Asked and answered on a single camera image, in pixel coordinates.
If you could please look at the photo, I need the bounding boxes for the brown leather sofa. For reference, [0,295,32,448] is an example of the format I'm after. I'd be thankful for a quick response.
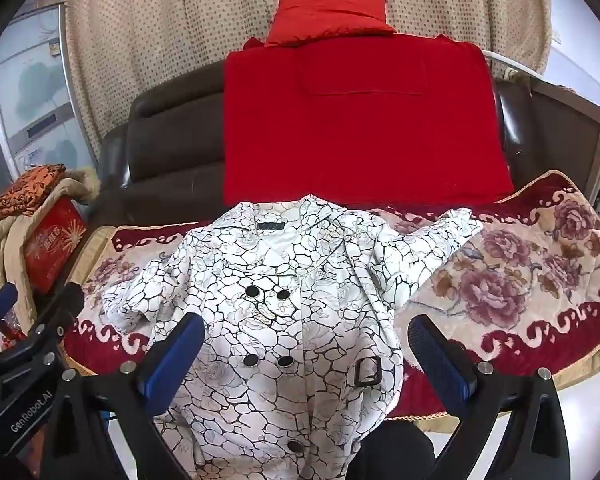
[87,50,600,231]

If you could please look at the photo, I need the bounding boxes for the beige fur-trimmed jacket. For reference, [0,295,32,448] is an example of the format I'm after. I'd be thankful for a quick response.
[0,167,101,331]

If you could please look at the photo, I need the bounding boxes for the red pillow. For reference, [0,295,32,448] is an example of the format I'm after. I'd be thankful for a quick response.
[266,0,398,47]

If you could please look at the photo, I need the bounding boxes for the person's dark trousers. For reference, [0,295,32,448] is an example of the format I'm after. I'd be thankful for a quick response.
[347,417,438,480]

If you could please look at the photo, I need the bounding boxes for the beige dotted curtain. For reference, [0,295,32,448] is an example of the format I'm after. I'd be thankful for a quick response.
[60,0,553,146]

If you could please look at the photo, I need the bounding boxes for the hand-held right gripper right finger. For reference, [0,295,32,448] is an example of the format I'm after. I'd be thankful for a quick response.
[407,315,573,480]

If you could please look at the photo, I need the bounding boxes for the red gift box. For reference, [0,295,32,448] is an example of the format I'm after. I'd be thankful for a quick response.
[22,197,88,296]

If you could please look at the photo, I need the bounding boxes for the silver floral refrigerator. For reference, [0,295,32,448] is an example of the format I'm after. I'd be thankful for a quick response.
[0,2,101,181]

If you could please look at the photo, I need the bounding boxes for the floral sofa mat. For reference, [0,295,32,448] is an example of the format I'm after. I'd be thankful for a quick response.
[62,170,600,433]

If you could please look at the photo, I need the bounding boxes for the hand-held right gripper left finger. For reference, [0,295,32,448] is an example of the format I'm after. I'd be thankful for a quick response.
[55,312,205,480]

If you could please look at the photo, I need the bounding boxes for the red blanket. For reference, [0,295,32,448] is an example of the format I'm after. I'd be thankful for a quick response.
[222,34,514,206]

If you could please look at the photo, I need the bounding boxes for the white rod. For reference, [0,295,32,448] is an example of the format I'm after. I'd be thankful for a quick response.
[480,49,548,82]

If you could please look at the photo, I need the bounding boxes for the white black-veined coat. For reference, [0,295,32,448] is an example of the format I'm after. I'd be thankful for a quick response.
[101,195,484,480]

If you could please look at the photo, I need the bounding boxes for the orange patterned folded cloth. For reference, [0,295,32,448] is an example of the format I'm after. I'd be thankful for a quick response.
[0,164,68,220]

